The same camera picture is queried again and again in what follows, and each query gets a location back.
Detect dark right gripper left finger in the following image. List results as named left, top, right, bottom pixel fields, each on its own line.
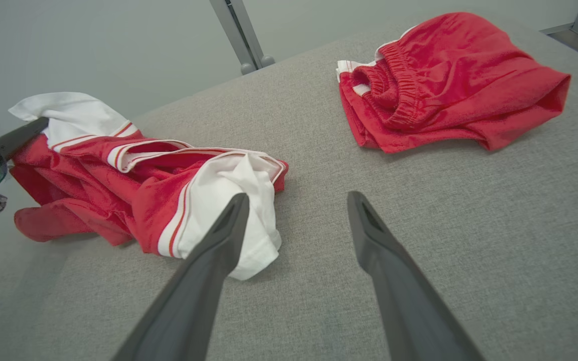
left=111, top=193, right=250, bottom=361

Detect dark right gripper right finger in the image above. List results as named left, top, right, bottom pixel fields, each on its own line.
left=347, top=191, right=485, bottom=361

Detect red and white shirt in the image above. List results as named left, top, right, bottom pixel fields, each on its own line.
left=8, top=92, right=290, bottom=281

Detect red shorts with white stripe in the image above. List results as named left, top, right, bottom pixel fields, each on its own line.
left=337, top=12, right=571, bottom=153

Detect grey double partition post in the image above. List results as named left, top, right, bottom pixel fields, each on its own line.
left=210, top=0, right=275, bottom=76

